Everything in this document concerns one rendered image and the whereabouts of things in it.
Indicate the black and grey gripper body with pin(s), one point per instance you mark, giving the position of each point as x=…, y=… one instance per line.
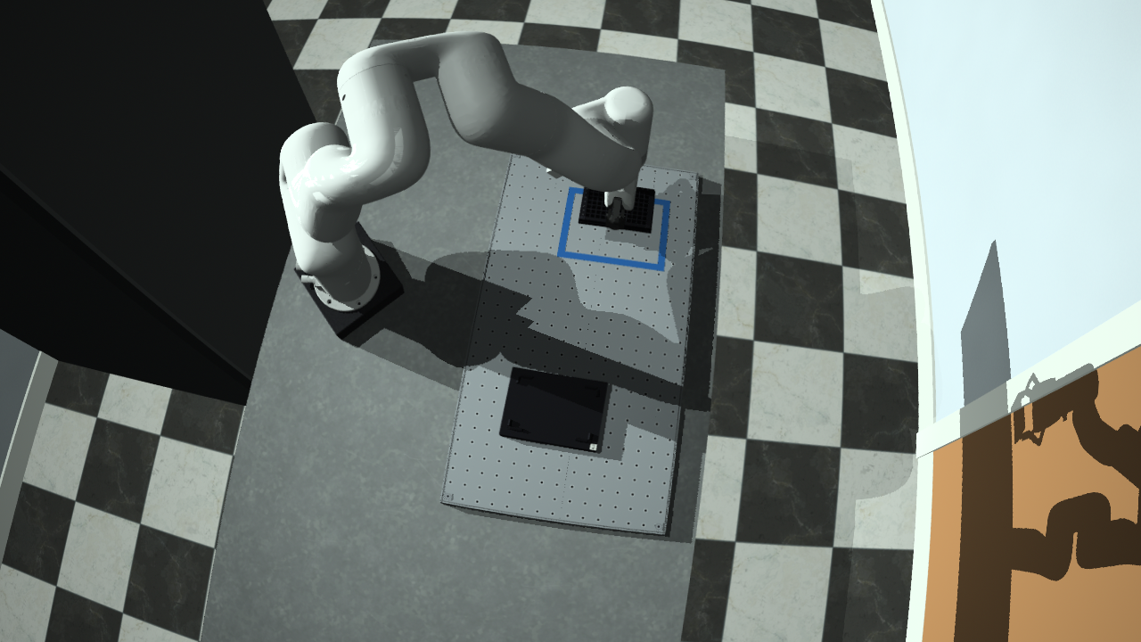
x=628, y=195

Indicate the blue taped rectangle outline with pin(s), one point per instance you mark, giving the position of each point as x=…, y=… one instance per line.
x=623, y=262

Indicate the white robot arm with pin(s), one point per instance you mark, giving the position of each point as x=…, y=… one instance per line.
x=391, y=147

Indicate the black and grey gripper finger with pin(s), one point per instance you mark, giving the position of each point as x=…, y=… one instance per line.
x=618, y=220

